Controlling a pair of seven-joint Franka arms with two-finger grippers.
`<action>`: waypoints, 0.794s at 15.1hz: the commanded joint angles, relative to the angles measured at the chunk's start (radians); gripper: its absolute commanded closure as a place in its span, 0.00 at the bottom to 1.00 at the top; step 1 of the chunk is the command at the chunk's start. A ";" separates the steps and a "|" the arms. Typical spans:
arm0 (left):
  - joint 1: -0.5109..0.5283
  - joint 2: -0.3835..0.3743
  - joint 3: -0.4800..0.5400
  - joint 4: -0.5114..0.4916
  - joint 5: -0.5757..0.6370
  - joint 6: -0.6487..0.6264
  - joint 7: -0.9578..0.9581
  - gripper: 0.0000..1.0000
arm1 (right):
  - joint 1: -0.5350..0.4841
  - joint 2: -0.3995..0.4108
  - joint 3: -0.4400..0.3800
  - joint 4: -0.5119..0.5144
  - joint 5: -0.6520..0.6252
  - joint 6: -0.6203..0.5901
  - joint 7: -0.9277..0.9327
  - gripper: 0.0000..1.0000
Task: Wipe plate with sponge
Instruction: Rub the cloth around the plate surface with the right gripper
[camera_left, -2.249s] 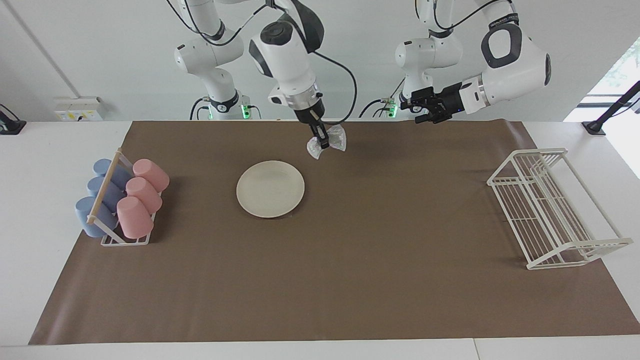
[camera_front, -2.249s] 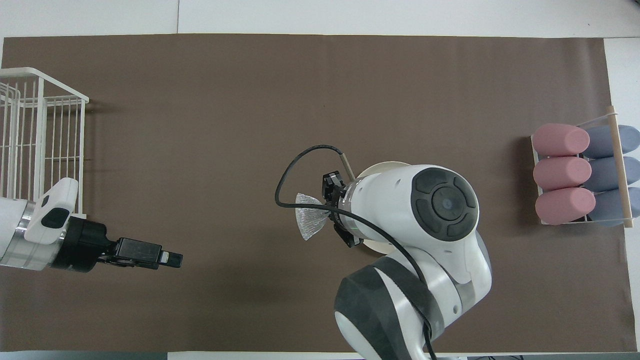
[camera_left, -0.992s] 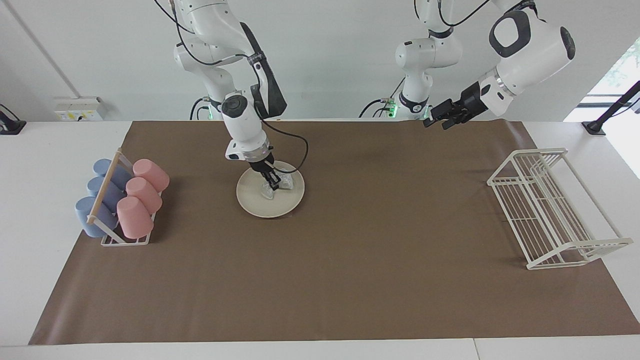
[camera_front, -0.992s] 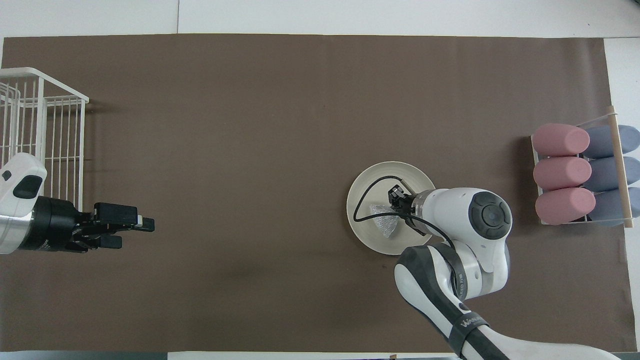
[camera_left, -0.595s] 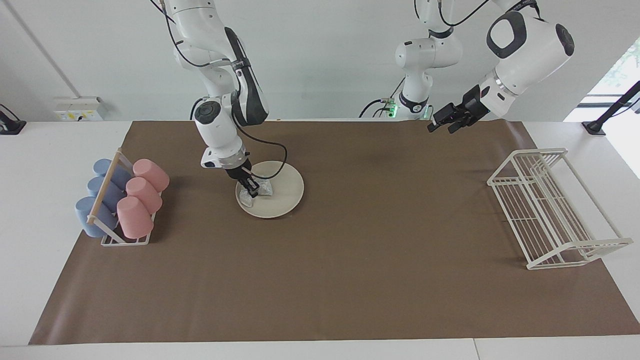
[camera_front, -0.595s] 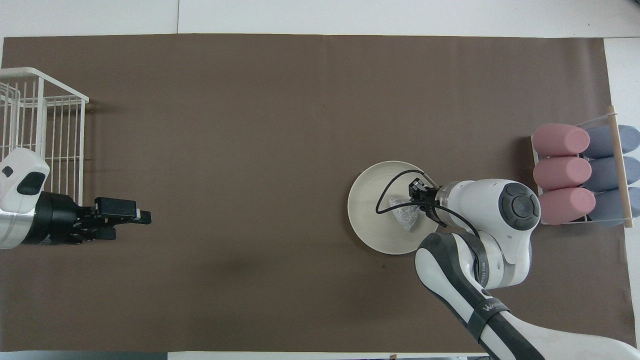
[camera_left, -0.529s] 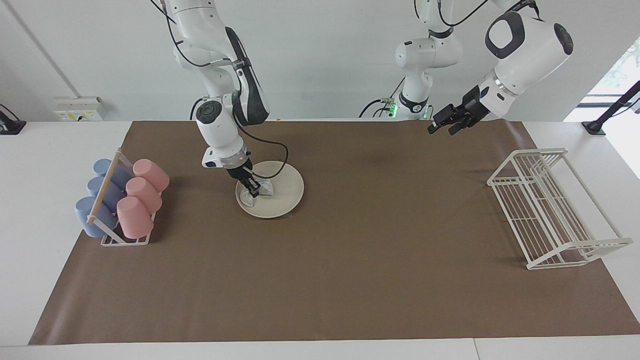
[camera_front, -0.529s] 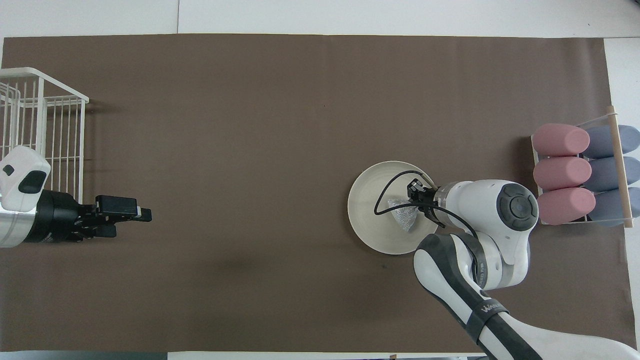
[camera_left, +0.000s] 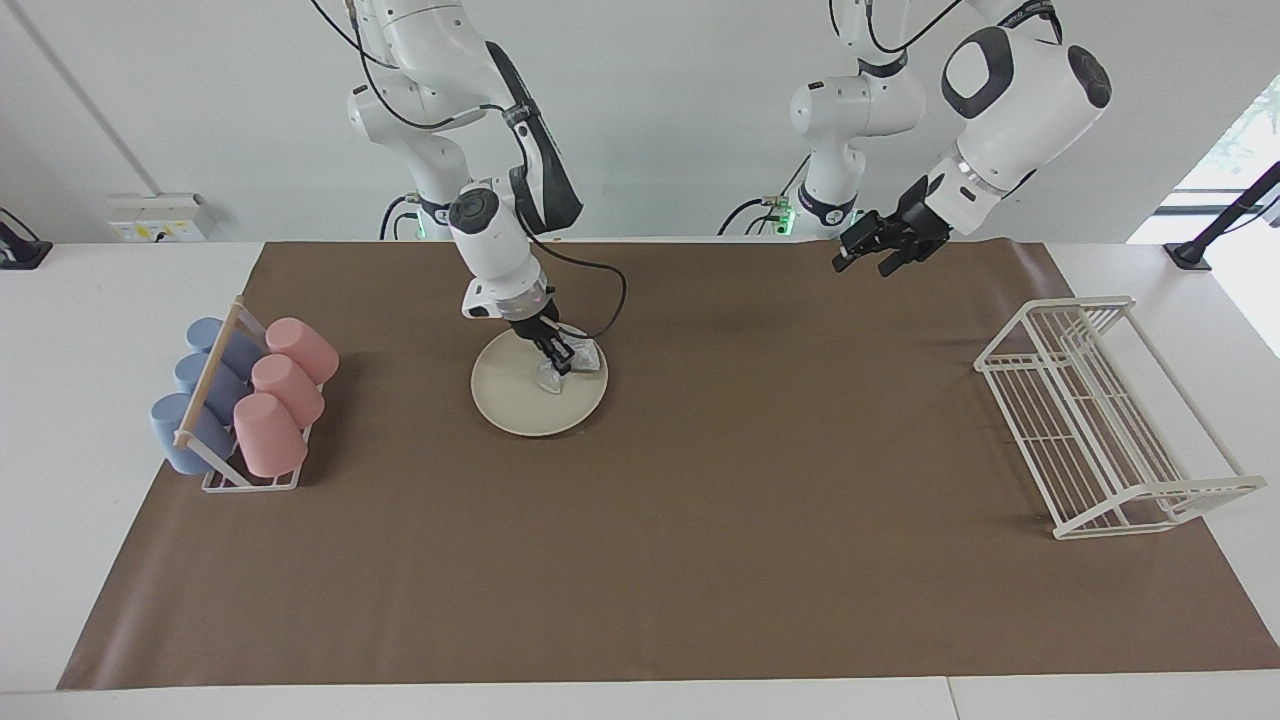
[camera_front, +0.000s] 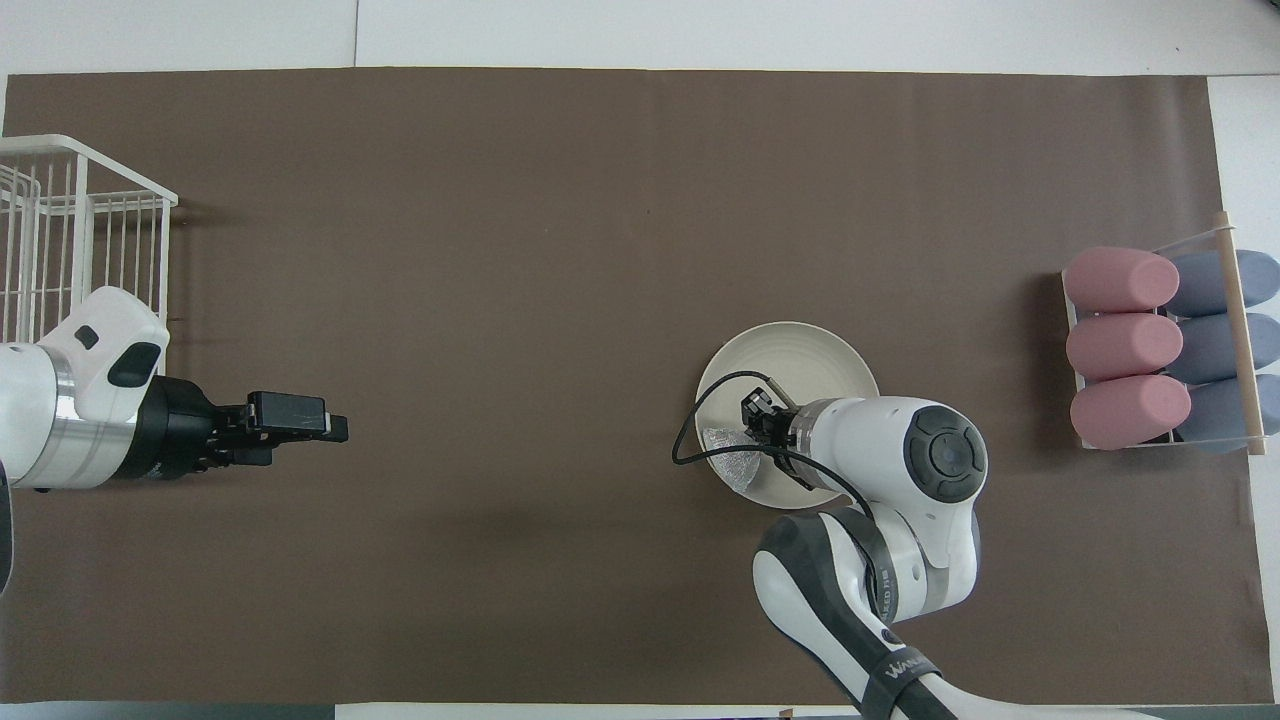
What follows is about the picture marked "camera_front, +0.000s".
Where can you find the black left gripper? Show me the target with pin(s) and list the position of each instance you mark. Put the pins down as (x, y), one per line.
(180, 430)

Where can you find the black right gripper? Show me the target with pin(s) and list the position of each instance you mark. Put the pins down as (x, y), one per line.
(782, 430)

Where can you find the round white plate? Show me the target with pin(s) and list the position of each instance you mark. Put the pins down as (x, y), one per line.
(800, 355)

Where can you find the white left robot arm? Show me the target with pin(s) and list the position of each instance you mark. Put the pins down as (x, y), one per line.
(90, 390)

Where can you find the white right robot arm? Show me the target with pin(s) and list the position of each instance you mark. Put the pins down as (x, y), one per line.
(860, 440)

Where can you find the brown table mat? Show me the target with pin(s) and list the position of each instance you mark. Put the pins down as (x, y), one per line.
(500, 300)

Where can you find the pink plastic cup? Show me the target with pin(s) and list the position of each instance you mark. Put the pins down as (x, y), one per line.
(1115, 278)
(1115, 348)
(1125, 412)

